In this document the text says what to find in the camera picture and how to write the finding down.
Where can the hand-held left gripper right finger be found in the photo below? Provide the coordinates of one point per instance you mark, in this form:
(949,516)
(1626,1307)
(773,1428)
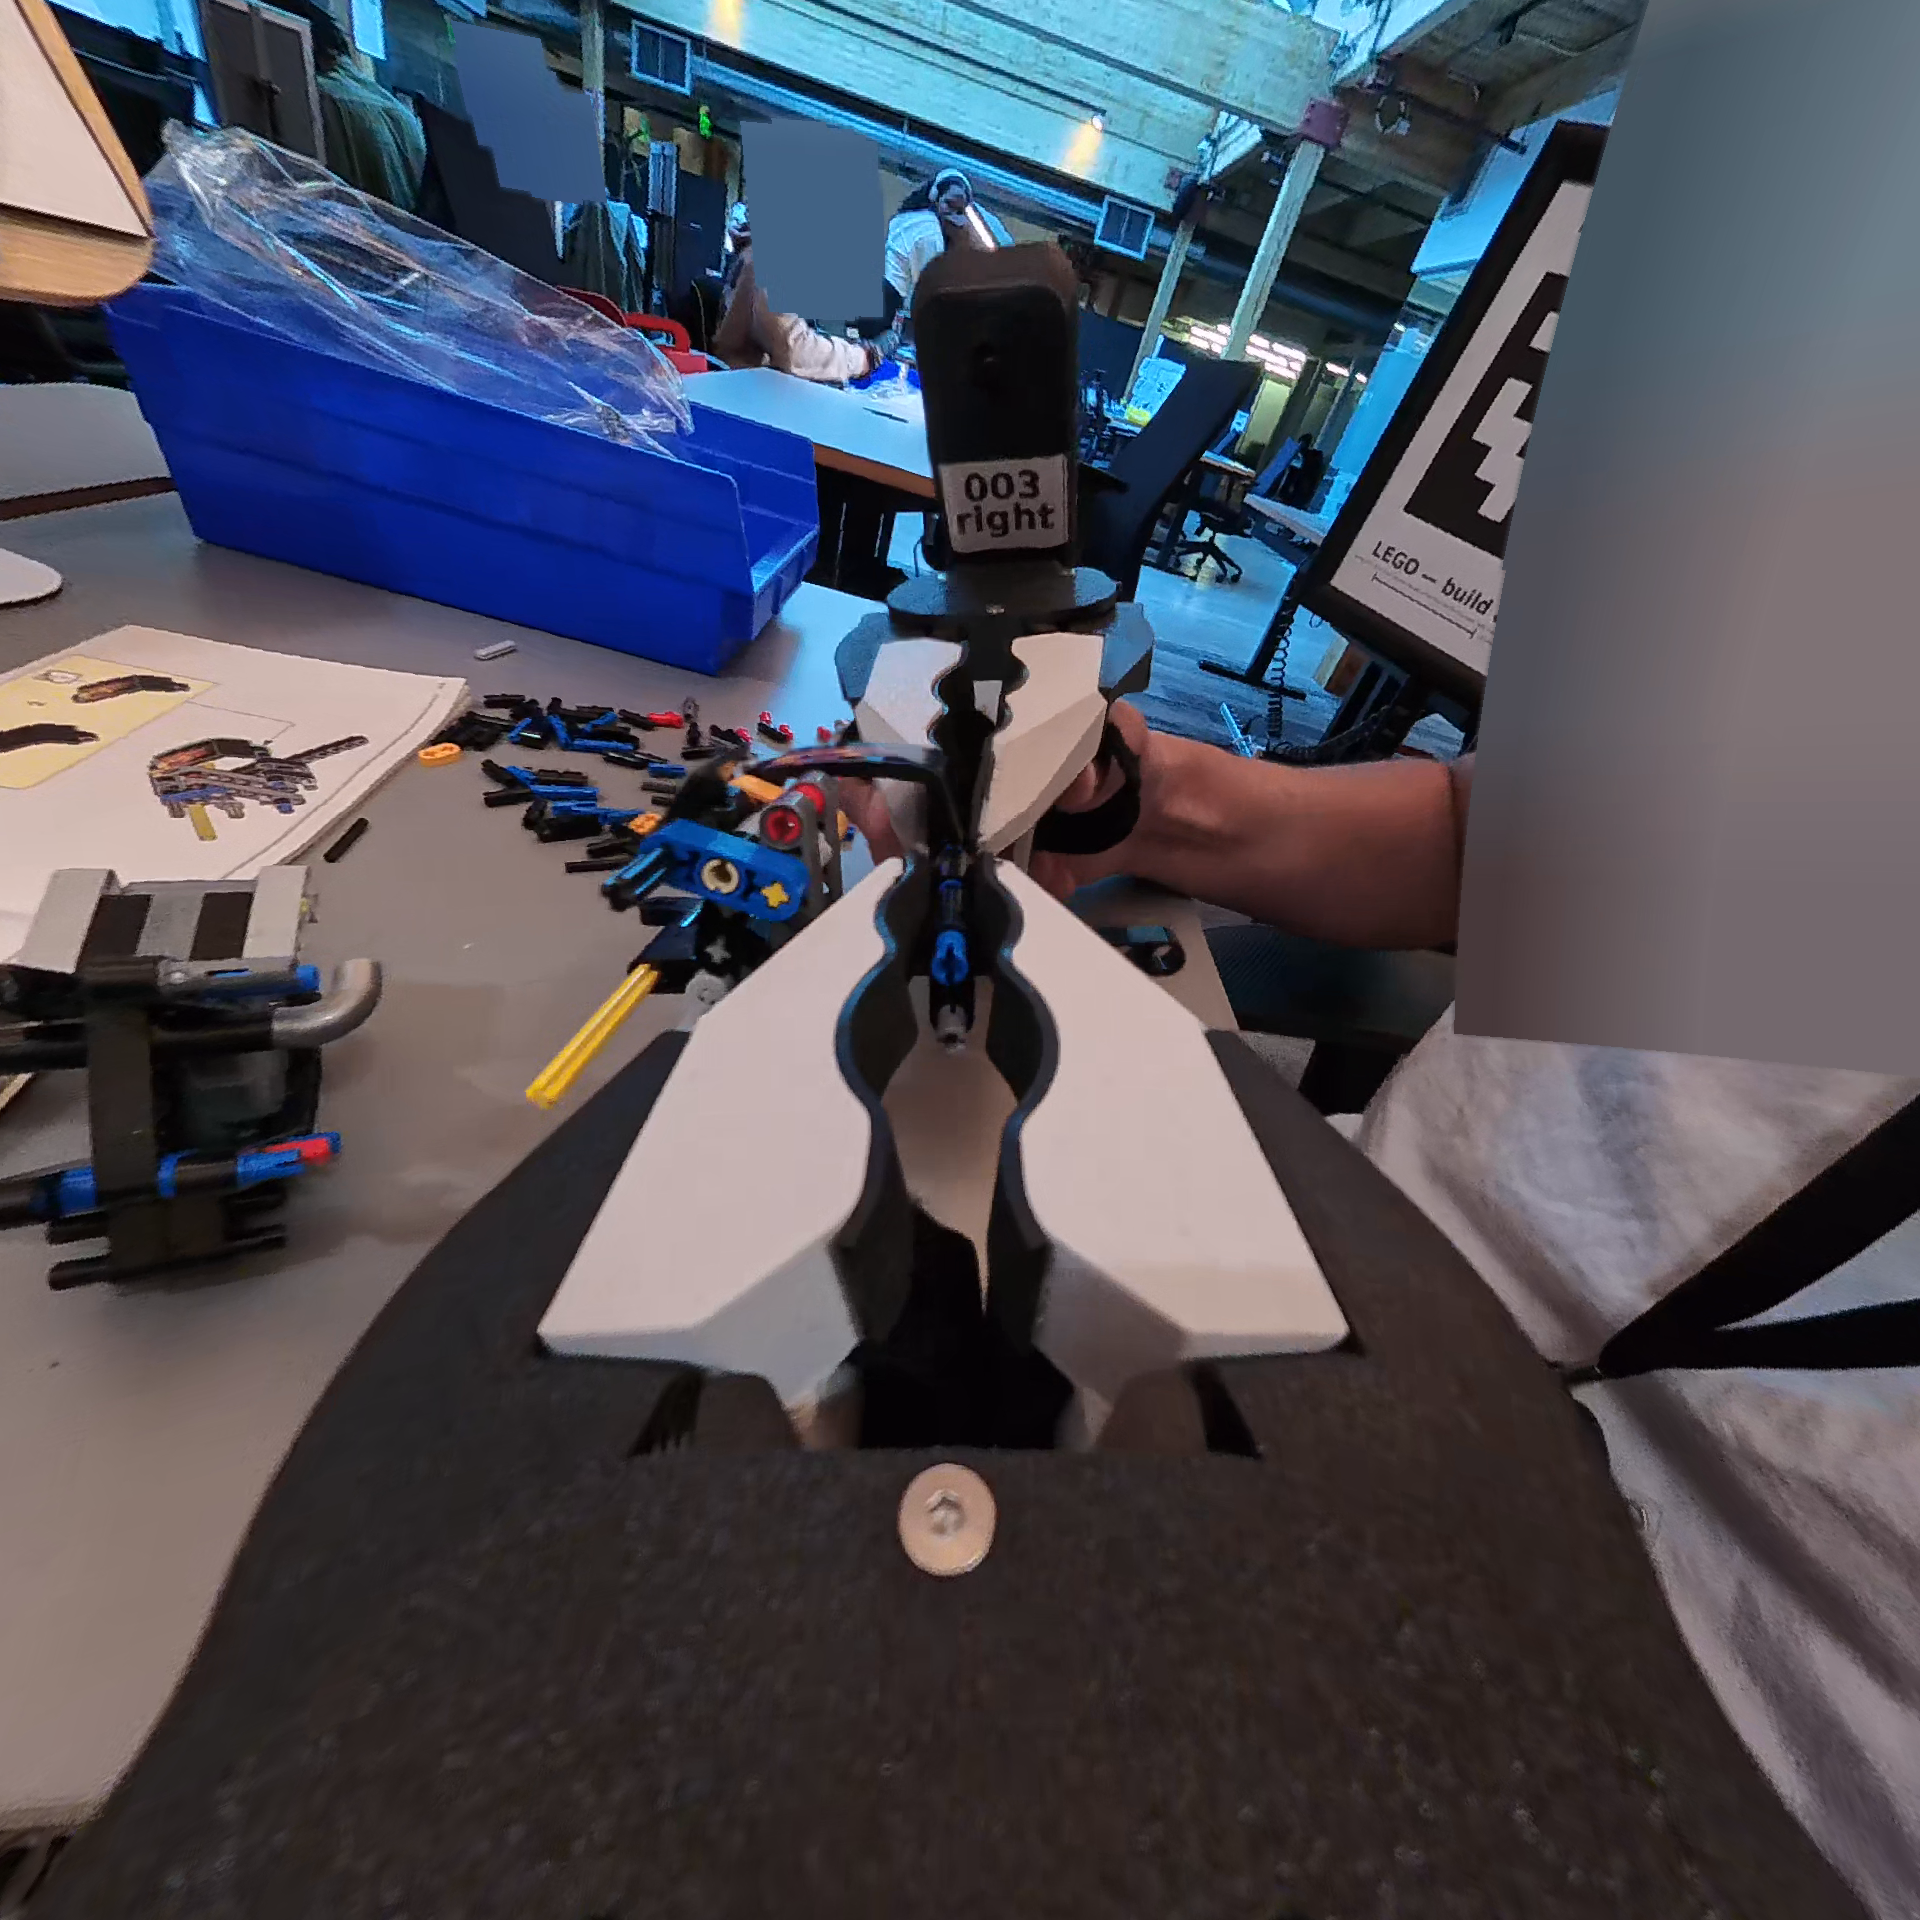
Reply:
(1185,1200)

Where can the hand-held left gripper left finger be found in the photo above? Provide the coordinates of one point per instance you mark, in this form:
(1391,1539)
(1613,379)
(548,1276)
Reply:
(704,1200)

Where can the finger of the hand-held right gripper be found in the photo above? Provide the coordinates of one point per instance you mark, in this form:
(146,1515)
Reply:
(1050,720)
(909,697)

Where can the black lego sub-assembly flame print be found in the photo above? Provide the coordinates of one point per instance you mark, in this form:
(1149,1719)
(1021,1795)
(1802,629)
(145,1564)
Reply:
(721,870)

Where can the pile of small lego pins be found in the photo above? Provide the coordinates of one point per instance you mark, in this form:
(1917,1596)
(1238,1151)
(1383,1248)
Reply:
(556,734)

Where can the person's right forearm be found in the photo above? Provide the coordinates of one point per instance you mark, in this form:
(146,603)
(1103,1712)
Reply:
(1320,839)

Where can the single black lego pin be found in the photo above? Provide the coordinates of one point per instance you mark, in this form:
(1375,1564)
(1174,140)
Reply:
(346,839)

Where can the large grey black lego assembly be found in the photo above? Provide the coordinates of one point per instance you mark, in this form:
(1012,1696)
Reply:
(136,1049)

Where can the lego instruction booklet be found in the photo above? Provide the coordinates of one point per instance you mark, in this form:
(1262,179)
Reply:
(301,704)

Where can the person's right hand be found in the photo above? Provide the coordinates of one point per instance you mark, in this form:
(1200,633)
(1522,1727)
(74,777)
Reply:
(1161,809)

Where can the white office table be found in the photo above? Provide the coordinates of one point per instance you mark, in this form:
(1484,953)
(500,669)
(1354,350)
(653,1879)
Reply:
(796,412)

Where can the black office chair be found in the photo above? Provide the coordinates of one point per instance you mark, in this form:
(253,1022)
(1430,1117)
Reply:
(1185,435)

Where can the red chair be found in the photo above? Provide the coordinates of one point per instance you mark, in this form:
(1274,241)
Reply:
(661,332)

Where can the black framed marker sign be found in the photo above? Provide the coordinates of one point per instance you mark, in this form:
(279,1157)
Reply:
(1412,587)

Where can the blue plastic storage bin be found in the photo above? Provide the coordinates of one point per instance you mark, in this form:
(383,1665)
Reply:
(452,510)

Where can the clear plastic bag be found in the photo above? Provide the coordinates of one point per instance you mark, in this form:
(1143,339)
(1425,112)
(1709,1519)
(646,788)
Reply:
(375,285)

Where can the person in white shirt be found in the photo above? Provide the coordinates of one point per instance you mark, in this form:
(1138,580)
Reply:
(1725,1576)

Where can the white metal stand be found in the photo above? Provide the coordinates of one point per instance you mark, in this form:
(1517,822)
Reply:
(23,580)

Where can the wooden edged board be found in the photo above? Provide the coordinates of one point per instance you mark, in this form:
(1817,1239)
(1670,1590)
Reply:
(45,150)

